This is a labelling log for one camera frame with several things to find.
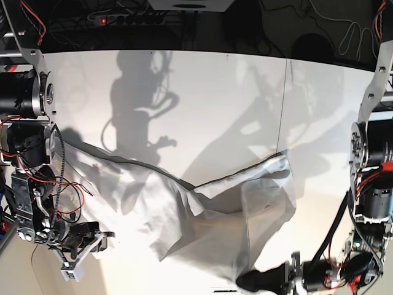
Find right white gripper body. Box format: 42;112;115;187
49;231;115;267

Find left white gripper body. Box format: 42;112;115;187
285;251;307;295

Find white t-shirt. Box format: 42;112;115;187
52;141;296;281

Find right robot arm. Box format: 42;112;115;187
1;1;114;278

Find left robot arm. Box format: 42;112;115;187
236;1;392;294

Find white vent grille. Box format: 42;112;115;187
210;286;238;295

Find grey bin with clutter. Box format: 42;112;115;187
1;167;17;254

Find black power strip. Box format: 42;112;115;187
87;14;165;26

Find grey overhead box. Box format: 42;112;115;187
148;0;234;12

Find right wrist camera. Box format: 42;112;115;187
61;263;84;282

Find white cable loops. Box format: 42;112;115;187
300;0;384;62

